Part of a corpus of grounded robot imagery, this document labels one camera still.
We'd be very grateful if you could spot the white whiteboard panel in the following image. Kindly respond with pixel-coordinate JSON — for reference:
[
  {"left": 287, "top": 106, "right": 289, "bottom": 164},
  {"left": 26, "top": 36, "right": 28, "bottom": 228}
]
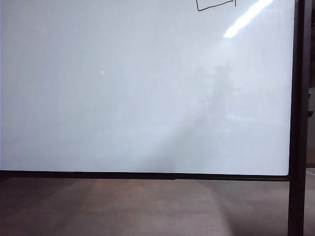
[{"left": 0, "top": 0, "right": 296, "bottom": 176}]

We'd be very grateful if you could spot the white whiteboard with black frame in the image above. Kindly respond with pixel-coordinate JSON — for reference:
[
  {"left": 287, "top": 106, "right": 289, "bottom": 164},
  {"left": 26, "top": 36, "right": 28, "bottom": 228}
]
[{"left": 0, "top": 0, "right": 309, "bottom": 236}]

